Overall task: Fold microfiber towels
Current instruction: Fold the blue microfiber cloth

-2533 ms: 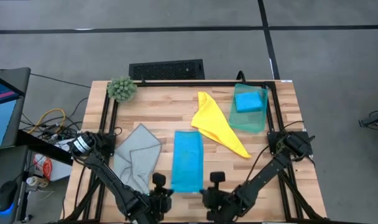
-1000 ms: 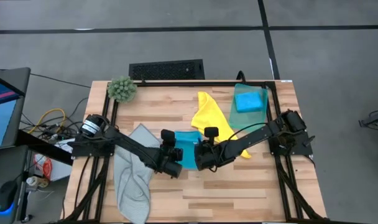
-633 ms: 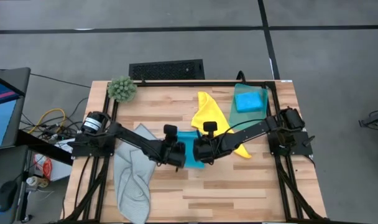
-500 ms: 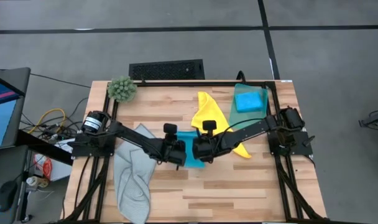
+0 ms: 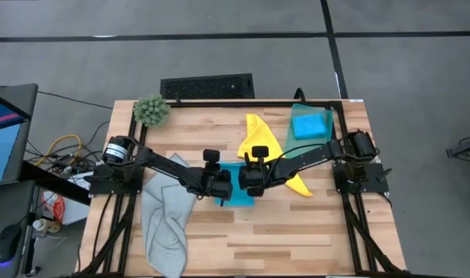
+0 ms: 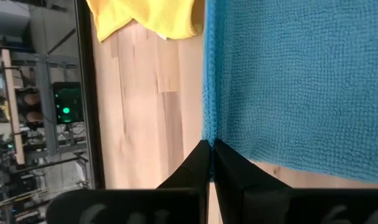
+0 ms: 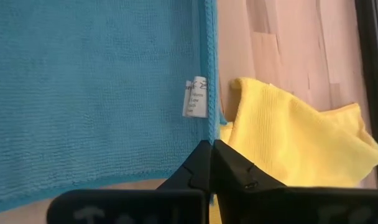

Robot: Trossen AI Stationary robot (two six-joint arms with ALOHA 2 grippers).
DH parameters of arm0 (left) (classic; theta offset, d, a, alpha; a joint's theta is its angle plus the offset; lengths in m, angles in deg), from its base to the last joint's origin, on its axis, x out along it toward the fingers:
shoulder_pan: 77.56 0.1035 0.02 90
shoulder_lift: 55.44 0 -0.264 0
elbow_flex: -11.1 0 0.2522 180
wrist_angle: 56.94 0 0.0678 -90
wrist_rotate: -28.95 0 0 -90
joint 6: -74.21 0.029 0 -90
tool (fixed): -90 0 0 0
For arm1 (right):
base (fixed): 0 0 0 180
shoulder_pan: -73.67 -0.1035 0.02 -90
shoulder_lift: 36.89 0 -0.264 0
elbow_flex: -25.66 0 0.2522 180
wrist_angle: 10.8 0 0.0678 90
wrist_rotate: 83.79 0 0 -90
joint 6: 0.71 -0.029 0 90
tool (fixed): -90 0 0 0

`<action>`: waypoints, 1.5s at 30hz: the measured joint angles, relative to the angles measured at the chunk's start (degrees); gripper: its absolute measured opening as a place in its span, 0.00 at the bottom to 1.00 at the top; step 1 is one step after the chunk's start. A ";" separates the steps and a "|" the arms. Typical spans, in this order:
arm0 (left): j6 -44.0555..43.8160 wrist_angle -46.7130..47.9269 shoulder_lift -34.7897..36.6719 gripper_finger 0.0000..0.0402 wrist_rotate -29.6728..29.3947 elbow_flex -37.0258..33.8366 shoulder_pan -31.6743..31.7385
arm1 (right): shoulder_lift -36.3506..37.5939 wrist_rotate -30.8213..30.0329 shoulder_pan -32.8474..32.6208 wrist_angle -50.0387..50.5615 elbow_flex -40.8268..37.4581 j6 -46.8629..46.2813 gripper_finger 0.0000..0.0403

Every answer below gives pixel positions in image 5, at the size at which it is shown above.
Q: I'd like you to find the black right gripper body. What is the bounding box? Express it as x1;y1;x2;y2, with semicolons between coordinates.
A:
238;163;276;198

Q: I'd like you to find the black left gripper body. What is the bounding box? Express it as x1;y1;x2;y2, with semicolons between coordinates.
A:
196;167;235;202

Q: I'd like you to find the blue microfiber towel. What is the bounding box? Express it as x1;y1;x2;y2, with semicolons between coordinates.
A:
291;113;329;141
214;161;257;208

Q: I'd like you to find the yellow microfiber towel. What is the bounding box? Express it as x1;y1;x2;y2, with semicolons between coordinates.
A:
237;112;315;198

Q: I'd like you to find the grey microfiber towel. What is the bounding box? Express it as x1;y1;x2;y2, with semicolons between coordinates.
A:
140;152;198;278

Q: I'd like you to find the black rounded box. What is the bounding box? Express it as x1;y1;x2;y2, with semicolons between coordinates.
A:
250;145;270;167
202;148;221;171

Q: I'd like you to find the teal translucent plastic bin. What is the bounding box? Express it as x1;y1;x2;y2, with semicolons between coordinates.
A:
284;103;335;160

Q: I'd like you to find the green potted plant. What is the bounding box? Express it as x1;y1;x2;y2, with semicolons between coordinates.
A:
132;95;172;128

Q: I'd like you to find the white box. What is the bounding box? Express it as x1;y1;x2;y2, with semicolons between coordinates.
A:
63;195;91;225

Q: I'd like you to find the red white package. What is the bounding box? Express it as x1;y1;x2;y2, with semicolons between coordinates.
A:
41;190;66;225

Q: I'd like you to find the beige tape roll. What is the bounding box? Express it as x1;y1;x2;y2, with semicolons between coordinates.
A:
31;217;62;237

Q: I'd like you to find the dark grey desk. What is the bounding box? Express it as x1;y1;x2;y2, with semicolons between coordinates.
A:
0;179;41;278

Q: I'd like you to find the black computer mouse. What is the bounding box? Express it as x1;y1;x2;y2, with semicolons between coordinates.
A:
0;223;24;266

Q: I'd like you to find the computer monitor blue screen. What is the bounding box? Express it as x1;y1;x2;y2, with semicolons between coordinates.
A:
0;83;39;187

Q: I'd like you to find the thin black floor cable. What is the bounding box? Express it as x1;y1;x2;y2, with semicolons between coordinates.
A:
36;90;114;110

